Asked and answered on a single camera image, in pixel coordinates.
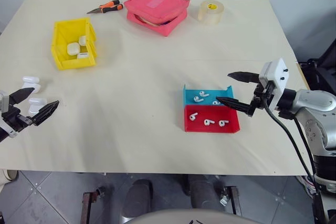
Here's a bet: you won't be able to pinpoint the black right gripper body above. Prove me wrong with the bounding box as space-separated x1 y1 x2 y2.
250 81 277 118

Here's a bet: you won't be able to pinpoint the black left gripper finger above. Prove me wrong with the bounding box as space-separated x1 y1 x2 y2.
30 100 60 127
7 87 35 106

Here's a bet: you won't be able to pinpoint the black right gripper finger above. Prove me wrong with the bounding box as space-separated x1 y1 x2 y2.
215 97 257 118
227 71 261 83

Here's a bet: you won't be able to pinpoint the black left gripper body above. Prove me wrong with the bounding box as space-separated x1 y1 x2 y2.
0 104 36 133

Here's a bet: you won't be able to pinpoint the yellow plastic bin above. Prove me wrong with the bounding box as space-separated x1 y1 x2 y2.
50 17 98 70

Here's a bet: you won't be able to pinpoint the red plastic tray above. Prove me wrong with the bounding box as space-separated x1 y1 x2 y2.
183 104 241 133

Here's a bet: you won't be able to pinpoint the blue plastic tray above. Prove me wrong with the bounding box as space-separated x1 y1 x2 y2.
183 84 234 106

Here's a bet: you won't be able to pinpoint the beige rounded object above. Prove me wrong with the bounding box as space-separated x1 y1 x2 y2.
0 168 18 190

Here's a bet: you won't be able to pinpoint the black chair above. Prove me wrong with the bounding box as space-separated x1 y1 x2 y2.
299 39 336 99

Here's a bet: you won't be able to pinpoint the translucent tape roll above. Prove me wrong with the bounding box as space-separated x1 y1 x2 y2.
197 0 225 25

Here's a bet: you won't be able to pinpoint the cream table cover sheet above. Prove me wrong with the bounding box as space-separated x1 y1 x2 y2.
0 0 312 177

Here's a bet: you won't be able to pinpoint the dark grey rounded cylinder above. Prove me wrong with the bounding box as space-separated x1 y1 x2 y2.
125 179 154 221
188 175 224 210

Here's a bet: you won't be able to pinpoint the white red sneaker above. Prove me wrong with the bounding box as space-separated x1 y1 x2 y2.
296 175 316 198

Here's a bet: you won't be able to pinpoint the pink fabric pouch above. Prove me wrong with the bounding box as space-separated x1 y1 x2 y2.
123 0 191 37

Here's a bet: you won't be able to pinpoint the orange black pliers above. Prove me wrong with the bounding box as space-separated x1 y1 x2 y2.
86 0 124 15

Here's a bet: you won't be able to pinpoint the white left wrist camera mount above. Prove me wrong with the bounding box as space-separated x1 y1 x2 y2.
0 90 18 138

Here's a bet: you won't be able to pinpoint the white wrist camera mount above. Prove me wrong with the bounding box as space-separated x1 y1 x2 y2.
0 90 18 138
258 57 290 111

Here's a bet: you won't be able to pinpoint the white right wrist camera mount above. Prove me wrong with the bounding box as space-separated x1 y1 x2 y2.
258 57 290 111

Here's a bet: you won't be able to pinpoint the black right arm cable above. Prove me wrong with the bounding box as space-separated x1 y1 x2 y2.
264 95 316 192
291 116 317 180

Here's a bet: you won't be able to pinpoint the rusty brown metal bracket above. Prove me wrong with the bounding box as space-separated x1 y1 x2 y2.
80 191 99 224
225 186 243 216

